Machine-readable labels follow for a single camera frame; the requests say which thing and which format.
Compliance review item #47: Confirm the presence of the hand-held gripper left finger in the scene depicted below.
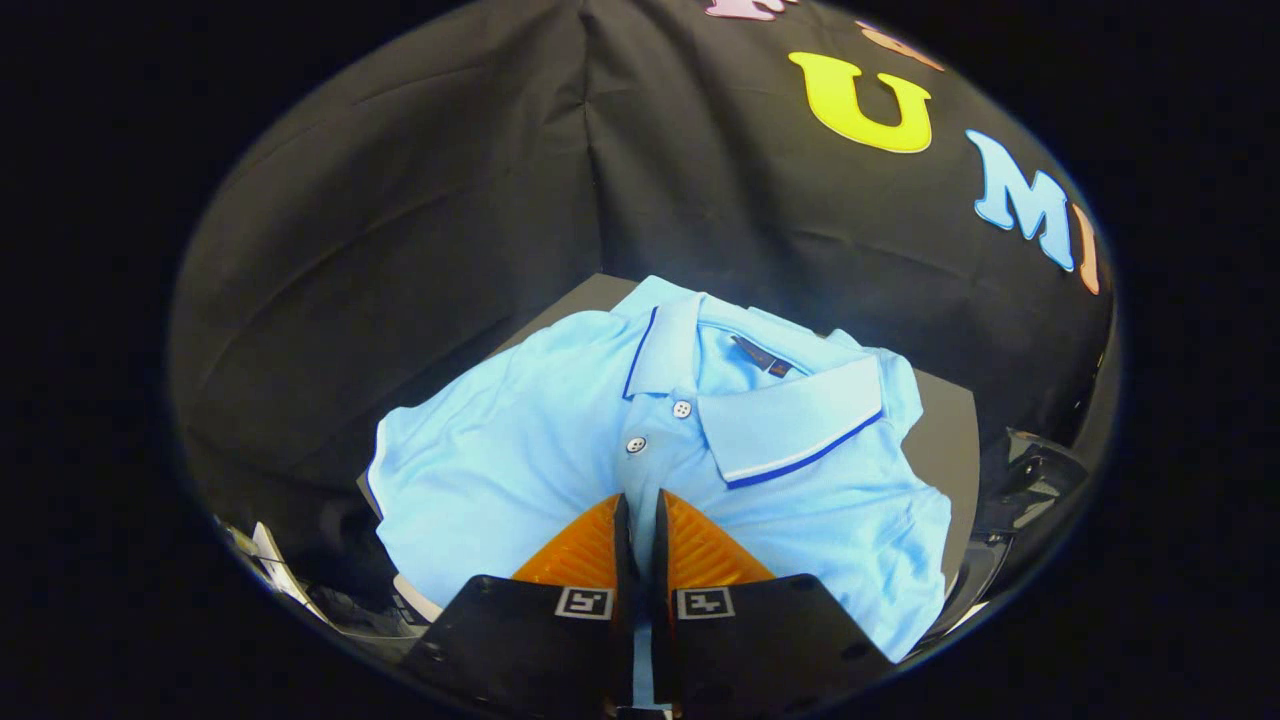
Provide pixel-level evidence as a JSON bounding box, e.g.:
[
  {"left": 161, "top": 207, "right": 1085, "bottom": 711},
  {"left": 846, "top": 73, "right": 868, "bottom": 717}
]
[{"left": 400, "top": 492, "right": 639, "bottom": 717}]

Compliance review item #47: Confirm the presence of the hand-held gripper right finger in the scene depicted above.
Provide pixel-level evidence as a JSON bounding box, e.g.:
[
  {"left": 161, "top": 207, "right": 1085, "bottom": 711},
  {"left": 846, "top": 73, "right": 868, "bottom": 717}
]
[{"left": 652, "top": 488, "right": 897, "bottom": 717}]

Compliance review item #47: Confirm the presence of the light blue polo shirt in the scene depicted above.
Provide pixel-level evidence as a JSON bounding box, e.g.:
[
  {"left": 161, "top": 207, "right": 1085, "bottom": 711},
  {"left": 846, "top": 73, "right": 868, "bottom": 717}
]
[{"left": 366, "top": 276, "right": 953, "bottom": 665}]

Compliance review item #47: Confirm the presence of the dark glass washing machine lid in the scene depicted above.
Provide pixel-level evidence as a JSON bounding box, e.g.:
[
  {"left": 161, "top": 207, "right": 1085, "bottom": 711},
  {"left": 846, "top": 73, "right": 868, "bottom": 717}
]
[{"left": 975, "top": 428, "right": 1091, "bottom": 541}]

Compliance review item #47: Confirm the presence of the white slat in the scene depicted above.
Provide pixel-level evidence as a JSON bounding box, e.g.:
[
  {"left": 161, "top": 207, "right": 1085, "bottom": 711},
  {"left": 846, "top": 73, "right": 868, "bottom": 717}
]
[{"left": 248, "top": 520, "right": 331, "bottom": 623}]

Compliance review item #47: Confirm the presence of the grey side cabinet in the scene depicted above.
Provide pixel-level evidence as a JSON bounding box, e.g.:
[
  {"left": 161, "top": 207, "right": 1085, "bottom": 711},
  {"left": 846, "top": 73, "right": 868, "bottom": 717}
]
[{"left": 355, "top": 272, "right": 982, "bottom": 601}]

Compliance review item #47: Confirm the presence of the black backdrop cloth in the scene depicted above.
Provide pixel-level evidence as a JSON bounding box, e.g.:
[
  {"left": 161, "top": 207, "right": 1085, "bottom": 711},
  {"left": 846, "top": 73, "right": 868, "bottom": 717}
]
[{"left": 168, "top": 0, "right": 1117, "bottom": 571}]

